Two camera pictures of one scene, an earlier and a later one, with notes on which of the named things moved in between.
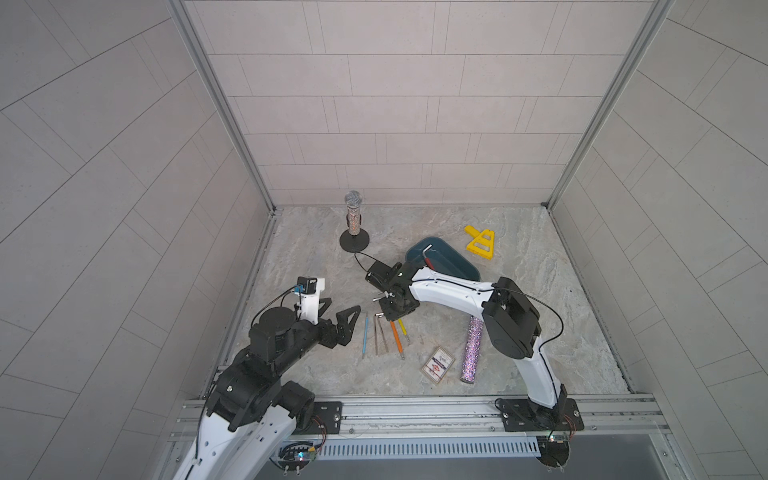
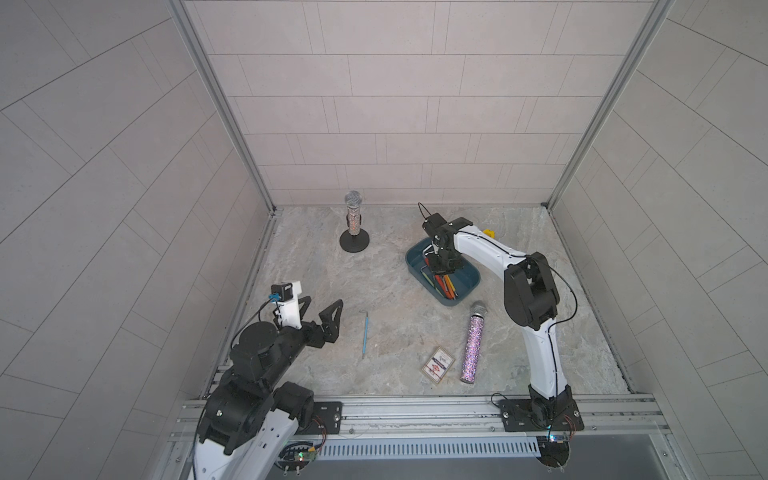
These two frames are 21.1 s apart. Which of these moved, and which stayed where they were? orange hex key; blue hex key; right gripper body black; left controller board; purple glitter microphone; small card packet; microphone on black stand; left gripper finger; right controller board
Moved: orange hex key; left gripper finger; right gripper body black
Stayed: purple glitter microphone; left controller board; microphone on black stand; right controller board; blue hex key; small card packet
